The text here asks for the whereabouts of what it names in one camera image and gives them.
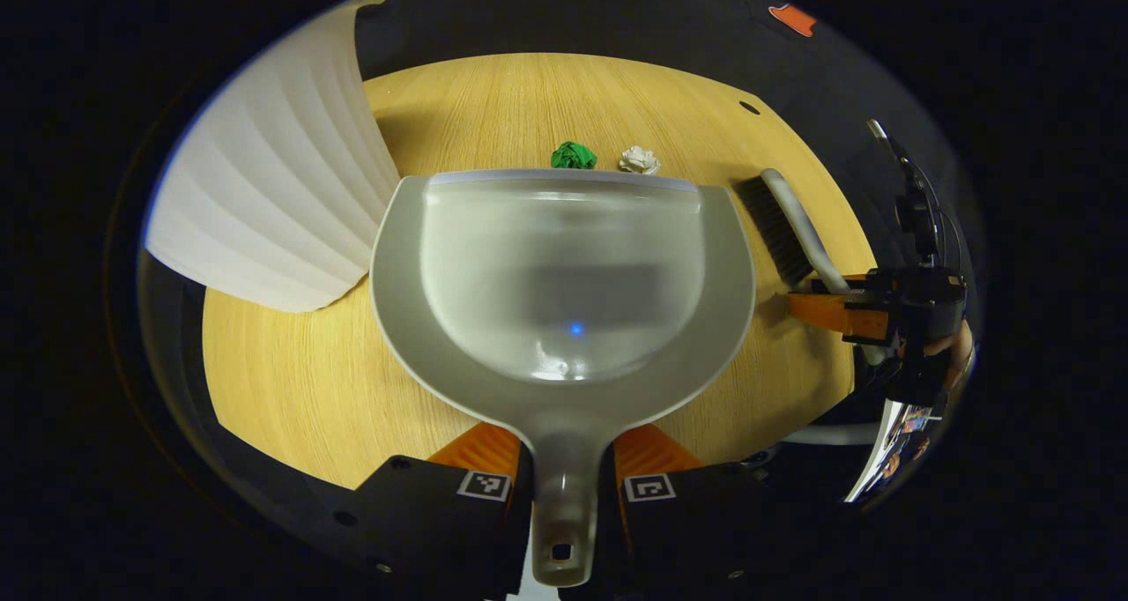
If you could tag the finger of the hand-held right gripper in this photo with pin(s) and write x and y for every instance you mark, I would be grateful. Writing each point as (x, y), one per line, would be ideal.
(833, 312)
(859, 282)

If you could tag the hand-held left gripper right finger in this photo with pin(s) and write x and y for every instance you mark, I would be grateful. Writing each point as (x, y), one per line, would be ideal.
(696, 539)

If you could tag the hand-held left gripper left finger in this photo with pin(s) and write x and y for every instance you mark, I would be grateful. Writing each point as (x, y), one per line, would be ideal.
(441, 530)

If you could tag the small grey broom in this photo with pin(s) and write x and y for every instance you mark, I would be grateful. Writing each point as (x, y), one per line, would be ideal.
(797, 222)

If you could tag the white paper ball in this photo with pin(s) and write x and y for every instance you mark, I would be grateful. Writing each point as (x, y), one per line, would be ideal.
(639, 159)

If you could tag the grey dustpan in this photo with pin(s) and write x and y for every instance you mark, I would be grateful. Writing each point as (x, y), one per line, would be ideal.
(564, 266)

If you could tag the green paper ball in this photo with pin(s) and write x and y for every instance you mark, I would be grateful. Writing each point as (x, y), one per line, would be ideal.
(573, 155)

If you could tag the white ribbed garbage bin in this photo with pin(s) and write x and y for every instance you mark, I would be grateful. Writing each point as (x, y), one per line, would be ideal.
(273, 187)

